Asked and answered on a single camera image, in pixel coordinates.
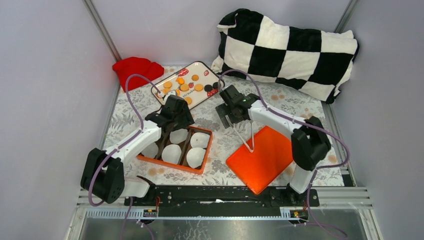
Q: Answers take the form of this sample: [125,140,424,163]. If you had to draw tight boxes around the round yellow biscuit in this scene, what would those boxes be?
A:
[163,81,173,91]
[180,83,190,92]
[194,84,204,92]
[184,97,193,105]

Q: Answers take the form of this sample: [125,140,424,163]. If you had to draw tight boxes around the orange cookie box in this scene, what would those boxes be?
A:
[136,126,213,175]

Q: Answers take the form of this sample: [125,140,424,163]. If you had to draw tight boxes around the white strawberry tray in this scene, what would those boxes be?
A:
[151,61,225,110]

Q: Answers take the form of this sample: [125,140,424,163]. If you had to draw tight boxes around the metal tongs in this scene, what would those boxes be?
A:
[224,116,255,153]

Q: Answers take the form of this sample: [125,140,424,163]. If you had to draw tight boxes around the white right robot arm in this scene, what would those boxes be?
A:
[215,85,331,206]

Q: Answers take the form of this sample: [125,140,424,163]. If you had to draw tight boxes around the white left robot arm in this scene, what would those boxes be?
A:
[80,95,194,206]

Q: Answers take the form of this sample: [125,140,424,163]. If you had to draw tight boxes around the white paper cup liner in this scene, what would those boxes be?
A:
[190,132,210,149]
[186,147,206,169]
[140,142,159,159]
[161,144,182,165]
[169,128,188,145]

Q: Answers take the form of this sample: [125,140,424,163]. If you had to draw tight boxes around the orange fish cookie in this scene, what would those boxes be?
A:
[176,77,185,85]

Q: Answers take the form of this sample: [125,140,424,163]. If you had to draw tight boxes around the orange swirl cookie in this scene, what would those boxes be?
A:
[191,74,200,81]

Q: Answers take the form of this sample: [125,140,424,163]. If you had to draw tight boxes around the floral tablecloth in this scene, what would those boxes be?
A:
[103,76,330,186]

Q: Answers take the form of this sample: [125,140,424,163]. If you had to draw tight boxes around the orange box lid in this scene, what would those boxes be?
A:
[226,126,293,195]

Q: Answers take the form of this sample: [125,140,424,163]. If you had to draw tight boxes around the red knit hat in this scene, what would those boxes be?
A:
[112,56,165,92]

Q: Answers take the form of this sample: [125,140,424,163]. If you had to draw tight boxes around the black white checkered pillow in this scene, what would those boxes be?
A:
[211,8,360,104]

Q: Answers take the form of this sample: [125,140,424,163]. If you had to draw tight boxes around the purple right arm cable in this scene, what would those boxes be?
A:
[217,69,351,240]

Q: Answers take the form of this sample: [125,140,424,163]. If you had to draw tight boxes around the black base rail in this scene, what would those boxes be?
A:
[133,185,307,207]

